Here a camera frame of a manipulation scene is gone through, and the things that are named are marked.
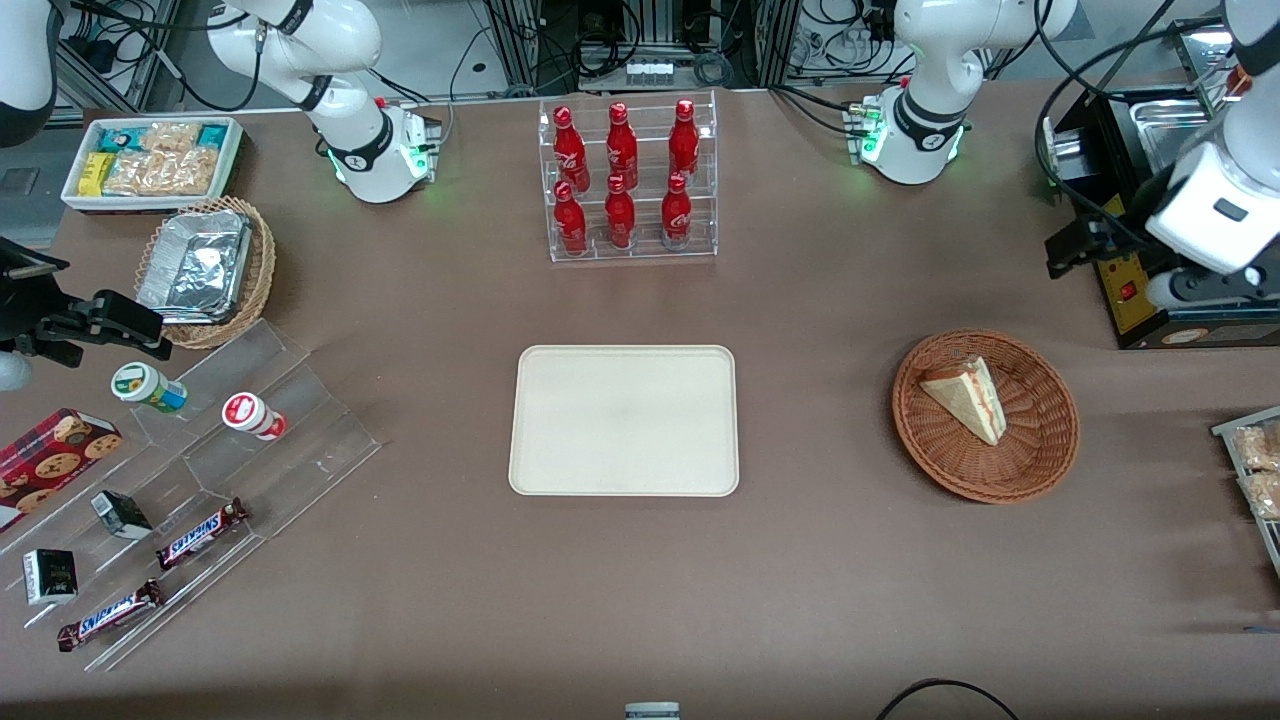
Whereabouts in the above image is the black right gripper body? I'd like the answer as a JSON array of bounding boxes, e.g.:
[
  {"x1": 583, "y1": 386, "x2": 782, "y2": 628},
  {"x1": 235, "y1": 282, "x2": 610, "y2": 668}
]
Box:
[{"x1": 0, "y1": 238, "x2": 71, "y2": 349}]

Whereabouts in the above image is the triangular sandwich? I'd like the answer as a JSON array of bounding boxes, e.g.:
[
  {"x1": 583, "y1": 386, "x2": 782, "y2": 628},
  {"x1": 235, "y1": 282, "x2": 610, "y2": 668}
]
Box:
[{"x1": 918, "y1": 356, "x2": 1007, "y2": 447}]

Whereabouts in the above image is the aluminium foil tray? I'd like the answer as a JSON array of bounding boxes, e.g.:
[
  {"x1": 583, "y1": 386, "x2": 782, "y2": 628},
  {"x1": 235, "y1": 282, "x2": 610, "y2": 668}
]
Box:
[{"x1": 135, "y1": 209, "x2": 254, "y2": 326}]

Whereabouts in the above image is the light wicker basket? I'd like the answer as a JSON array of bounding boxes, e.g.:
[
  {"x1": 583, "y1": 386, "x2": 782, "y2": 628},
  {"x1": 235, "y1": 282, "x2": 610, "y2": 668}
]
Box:
[{"x1": 133, "y1": 195, "x2": 278, "y2": 351}]

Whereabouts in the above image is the brown round wicker basket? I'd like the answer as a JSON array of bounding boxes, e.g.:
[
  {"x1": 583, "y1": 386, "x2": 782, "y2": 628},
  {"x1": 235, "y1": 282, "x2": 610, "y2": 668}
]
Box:
[{"x1": 892, "y1": 329, "x2": 1081, "y2": 504}]

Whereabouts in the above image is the grey snack tray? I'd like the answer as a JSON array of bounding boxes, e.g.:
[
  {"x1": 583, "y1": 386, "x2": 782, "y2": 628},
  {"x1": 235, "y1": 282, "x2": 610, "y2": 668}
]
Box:
[{"x1": 1211, "y1": 405, "x2": 1280, "y2": 583}]

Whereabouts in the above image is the beige plastic tray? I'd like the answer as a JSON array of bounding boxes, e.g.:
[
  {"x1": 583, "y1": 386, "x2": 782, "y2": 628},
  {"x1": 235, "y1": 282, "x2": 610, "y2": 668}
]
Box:
[{"x1": 508, "y1": 345, "x2": 740, "y2": 498}]

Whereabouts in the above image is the green label yogurt cup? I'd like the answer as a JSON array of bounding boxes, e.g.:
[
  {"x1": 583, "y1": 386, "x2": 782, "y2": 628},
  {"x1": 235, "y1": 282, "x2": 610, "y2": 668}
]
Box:
[{"x1": 110, "y1": 362, "x2": 190, "y2": 416}]

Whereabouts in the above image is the black food warmer appliance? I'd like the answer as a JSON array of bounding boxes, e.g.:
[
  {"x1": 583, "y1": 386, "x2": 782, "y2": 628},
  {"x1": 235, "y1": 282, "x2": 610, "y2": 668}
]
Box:
[{"x1": 1040, "y1": 15, "x2": 1280, "y2": 351}]

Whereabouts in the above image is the steel warmer pan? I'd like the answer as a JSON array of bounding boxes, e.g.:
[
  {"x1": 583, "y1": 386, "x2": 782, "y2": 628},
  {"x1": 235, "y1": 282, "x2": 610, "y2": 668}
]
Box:
[{"x1": 1128, "y1": 98, "x2": 1226, "y2": 179}]

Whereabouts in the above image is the red cookie box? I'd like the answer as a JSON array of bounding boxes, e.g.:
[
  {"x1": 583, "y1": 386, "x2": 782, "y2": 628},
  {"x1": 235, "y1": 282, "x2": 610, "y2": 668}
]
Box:
[{"x1": 0, "y1": 407, "x2": 125, "y2": 535}]

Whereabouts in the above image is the clear cracker bag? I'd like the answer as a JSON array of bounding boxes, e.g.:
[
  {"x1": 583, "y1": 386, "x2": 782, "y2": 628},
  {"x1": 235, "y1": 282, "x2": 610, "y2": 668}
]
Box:
[
  {"x1": 103, "y1": 147, "x2": 223, "y2": 198},
  {"x1": 140, "y1": 121, "x2": 202, "y2": 157}
]

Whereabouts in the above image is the red label yogurt cup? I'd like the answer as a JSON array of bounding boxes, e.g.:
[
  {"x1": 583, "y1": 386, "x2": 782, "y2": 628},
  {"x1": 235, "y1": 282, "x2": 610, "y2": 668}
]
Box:
[{"x1": 221, "y1": 392, "x2": 289, "y2": 443}]

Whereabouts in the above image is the white rectangular snack bin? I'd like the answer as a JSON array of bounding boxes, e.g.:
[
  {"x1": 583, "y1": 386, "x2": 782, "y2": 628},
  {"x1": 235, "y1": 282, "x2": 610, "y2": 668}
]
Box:
[{"x1": 60, "y1": 116, "x2": 246, "y2": 215}]

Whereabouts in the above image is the clear acrylic stepped display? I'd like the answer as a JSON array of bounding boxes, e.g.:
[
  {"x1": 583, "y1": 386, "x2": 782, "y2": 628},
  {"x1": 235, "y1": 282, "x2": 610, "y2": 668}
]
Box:
[{"x1": 0, "y1": 318, "x2": 384, "y2": 674}]

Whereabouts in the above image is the brown Snickers bar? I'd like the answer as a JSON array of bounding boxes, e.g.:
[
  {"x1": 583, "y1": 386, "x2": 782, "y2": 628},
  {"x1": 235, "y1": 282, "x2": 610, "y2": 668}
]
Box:
[
  {"x1": 56, "y1": 578, "x2": 167, "y2": 654},
  {"x1": 155, "y1": 497, "x2": 251, "y2": 573}
]

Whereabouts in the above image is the black and white small box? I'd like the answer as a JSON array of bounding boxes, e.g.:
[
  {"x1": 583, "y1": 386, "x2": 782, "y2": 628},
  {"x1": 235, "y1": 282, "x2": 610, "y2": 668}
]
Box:
[{"x1": 22, "y1": 548, "x2": 80, "y2": 608}]

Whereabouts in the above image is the clear fried snack packet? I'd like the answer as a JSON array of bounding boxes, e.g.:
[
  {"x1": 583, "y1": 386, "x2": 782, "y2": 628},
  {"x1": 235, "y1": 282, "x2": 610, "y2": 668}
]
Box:
[
  {"x1": 1238, "y1": 471, "x2": 1280, "y2": 522},
  {"x1": 1231, "y1": 424, "x2": 1280, "y2": 474}
]

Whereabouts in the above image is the red cola bottle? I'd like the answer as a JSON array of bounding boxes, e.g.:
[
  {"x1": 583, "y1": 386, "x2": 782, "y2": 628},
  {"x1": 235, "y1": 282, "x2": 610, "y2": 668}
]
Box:
[
  {"x1": 552, "y1": 106, "x2": 589, "y2": 191},
  {"x1": 553, "y1": 180, "x2": 589, "y2": 257},
  {"x1": 604, "y1": 175, "x2": 637, "y2": 251},
  {"x1": 605, "y1": 102, "x2": 639, "y2": 186},
  {"x1": 668, "y1": 98, "x2": 701, "y2": 181},
  {"x1": 661, "y1": 172, "x2": 694, "y2": 250}
]

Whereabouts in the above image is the clear acrylic bottle rack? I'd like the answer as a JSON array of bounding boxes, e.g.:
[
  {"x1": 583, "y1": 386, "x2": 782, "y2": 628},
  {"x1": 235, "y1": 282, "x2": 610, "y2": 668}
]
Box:
[{"x1": 538, "y1": 90, "x2": 719, "y2": 264}]

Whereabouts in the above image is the black table cable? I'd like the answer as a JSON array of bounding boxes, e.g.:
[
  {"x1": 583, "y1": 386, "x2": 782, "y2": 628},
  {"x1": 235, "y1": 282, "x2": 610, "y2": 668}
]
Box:
[{"x1": 876, "y1": 678, "x2": 1022, "y2": 720}]

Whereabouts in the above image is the aluminium frame structure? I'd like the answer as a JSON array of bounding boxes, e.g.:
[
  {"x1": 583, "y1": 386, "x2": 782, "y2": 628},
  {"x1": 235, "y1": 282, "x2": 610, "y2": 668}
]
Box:
[{"x1": 478, "y1": 0, "x2": 806, "y2": 93}]

